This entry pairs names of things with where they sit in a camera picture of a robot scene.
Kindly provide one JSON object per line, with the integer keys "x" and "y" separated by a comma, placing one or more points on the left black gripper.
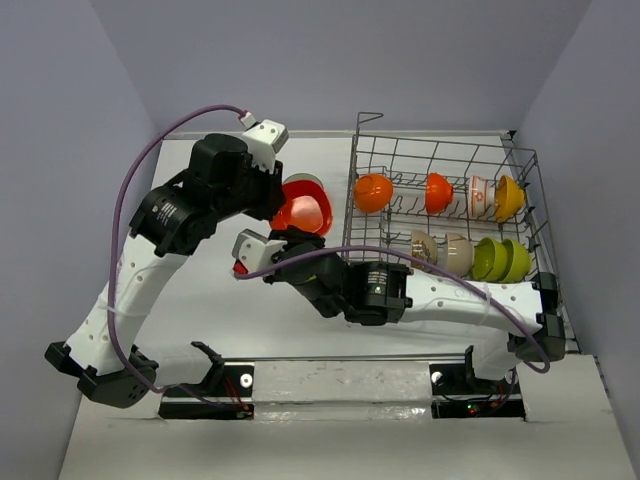
{"x": 273, "y": 189}

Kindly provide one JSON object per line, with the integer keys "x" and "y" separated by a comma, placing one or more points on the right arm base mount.
{"x": 458, "y": 394}

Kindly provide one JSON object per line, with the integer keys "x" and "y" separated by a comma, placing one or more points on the orange square bowl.
{"x": 307, "y": 207}

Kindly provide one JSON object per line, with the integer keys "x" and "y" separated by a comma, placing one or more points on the pale green ceramic bowl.
{"x": 301, "y": 177}

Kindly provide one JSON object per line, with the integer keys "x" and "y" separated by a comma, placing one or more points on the grey wire dish rack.
{"x": 408, "y": 160}

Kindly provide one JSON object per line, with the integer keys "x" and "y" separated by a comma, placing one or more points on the lime green bowl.
{"x": 519, "y": 262}
{"x": 490, "y": 260}

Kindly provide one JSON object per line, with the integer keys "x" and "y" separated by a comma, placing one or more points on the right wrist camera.
{"x": 252, "y": 252}

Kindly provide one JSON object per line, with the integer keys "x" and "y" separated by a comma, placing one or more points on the red white patterned bowl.
{"x": 480, "y": 196}

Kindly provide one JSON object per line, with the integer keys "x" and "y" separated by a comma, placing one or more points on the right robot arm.
{"x": 522, "y": 317}

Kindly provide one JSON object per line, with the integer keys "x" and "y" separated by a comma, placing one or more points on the beige painted ceramic bowl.
{"x": 424, "y": 247}

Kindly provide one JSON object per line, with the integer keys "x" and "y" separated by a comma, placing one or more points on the orange round bowl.
{"x": 439, "y": 194}

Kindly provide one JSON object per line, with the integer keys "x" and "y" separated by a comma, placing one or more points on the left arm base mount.
{"x": 227, "y": 389}

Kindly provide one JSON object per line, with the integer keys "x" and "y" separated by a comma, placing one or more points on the small white bowl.
{"x": 372, "y": 192}

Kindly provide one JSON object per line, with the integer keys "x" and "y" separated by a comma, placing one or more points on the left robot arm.
{"x": 165, "y": 231}

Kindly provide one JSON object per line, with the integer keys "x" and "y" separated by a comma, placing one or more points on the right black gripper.
{"x": 295, "y": 235}

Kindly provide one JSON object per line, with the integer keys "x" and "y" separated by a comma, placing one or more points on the yellow bowl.
{"x": 509, "y": 199}

